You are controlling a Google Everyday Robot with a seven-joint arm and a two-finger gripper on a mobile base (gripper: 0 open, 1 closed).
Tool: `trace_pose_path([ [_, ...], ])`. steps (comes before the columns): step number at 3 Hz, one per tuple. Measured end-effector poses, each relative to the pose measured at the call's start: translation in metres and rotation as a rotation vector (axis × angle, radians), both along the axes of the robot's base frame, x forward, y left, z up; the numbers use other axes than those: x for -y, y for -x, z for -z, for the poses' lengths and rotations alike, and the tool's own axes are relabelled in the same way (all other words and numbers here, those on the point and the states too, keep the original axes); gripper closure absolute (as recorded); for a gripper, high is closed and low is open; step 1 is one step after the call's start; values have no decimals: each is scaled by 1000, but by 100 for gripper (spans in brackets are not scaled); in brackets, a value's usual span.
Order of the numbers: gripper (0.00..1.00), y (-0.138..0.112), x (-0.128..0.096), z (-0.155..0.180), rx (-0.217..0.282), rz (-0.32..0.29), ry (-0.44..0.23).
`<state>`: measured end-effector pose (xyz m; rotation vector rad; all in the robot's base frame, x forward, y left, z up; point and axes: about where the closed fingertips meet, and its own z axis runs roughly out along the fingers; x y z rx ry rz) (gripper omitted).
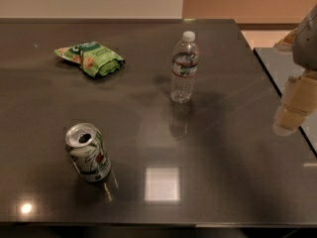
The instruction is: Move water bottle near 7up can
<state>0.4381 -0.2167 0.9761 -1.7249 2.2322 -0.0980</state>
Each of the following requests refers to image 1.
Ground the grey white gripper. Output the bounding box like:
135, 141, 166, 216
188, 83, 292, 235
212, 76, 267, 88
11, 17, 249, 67
272, 5, 317, 136

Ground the clear plastic water bottle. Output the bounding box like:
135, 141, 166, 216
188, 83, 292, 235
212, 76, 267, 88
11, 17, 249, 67
170, 31, 199, 103

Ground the white green 7up can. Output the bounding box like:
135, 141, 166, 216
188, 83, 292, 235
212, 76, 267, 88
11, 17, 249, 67
64, 123, 111, 182

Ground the grey side table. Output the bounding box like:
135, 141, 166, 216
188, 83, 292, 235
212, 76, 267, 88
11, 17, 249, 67
254, 48, 317, 154

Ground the green chip bag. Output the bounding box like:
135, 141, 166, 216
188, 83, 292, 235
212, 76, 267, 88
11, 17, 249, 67
54, 42, 125, 78

